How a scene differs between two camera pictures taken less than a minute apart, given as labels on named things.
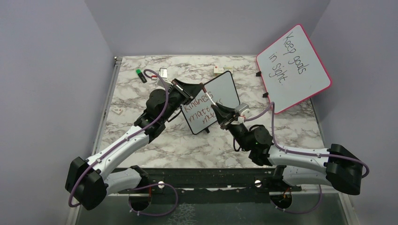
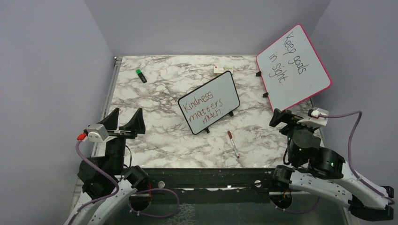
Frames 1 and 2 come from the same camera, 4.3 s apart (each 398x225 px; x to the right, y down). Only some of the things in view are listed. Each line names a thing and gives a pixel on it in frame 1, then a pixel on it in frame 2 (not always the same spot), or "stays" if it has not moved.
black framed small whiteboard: [198, 113] stays
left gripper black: [188, 92] → [136, 123]
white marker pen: [210, 99] → [230, 134]
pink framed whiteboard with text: [292, 70] stays
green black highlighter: [138, 71] stays
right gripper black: [221, 117] → [287, 116]
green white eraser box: [218, 71] stays
